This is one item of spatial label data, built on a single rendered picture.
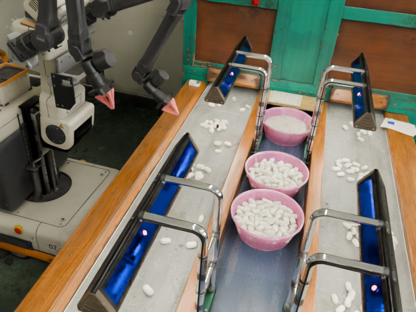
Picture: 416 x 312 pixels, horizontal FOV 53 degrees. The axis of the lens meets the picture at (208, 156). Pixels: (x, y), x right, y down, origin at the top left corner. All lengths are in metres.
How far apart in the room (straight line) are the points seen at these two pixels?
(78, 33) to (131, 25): 1.96
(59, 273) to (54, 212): 0.97
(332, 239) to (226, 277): 0.40
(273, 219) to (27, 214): 1.30
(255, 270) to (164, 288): 0.33
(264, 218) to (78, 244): 0.66
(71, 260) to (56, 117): 0.81
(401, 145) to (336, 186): 0.48
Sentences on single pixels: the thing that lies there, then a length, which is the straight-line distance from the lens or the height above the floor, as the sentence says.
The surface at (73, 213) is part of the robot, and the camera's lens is 2.29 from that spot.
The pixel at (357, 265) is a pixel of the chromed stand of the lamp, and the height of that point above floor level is 1.12.
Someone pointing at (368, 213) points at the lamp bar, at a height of 1.08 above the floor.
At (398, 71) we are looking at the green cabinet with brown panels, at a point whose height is 0.99.
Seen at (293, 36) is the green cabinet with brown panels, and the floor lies 1.09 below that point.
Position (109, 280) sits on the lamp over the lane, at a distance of 0.89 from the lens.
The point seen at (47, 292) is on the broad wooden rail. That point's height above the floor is 0.76.
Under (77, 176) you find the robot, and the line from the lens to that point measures 2.53.
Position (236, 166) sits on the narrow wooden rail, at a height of 0.76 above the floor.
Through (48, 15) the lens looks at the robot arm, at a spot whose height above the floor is 1.33.
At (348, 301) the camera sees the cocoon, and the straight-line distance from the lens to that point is 1.38.
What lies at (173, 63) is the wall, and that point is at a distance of 3.49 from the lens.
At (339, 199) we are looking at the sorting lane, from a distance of 1.75.
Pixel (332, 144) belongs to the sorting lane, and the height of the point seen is 0.74.
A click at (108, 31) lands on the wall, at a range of 3.65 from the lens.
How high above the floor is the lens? 1.79
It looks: 35 degrees down
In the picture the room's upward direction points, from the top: 4 degrees clockwise
